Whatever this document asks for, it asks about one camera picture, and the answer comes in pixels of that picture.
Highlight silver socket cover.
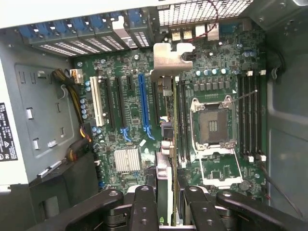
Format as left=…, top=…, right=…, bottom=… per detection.
left=198, top=146, right=244, bottom=190

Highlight round coin cell battery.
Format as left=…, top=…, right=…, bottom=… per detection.
left=240, top=180, right=252, bottom=192

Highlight silver chipset heatsink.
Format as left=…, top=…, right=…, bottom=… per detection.
left=113, top=148, right=142, bottom=174

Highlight black plastic shroud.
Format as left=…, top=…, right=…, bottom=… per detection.
left=28, top=156, right=102, bottom=231

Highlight CPU socket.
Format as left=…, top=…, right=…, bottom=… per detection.
left=190, top=95, right=238, bottom=151

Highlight green motherboard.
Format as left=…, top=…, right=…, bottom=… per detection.
left=72, top=23, right=269, bottom=200

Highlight black expansion slot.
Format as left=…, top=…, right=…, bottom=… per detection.
left=103, top=76, right=116, bottom=129
left=152, top=81, right=162, bottom=126
left=115, top=76, right=128, bottom=128

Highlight blue expansion slot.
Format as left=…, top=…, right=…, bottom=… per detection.
left=138, top=73, right=155, bottom=142

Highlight white expansion slot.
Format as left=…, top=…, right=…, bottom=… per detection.
left=90, top=76, right=106, bottom=128

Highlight thin locking lever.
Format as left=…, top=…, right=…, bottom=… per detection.
left=230, top=90, right=258, bottom=104

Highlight black open PC case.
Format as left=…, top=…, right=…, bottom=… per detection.
left=0, top=0, right=308, bottom=231

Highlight grey power supply unit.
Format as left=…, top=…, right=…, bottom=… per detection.
left=0, top=33, right=80, bottom=186

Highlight white power connector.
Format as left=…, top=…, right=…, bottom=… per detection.
left=70, top=68, right=85, bottom=84

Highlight black wire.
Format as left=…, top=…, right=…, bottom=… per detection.
left=258, top=161, right=304, bottom=218

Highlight yellow black power wires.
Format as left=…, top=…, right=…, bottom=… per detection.
left=51, top=68, right=94, bottom=162

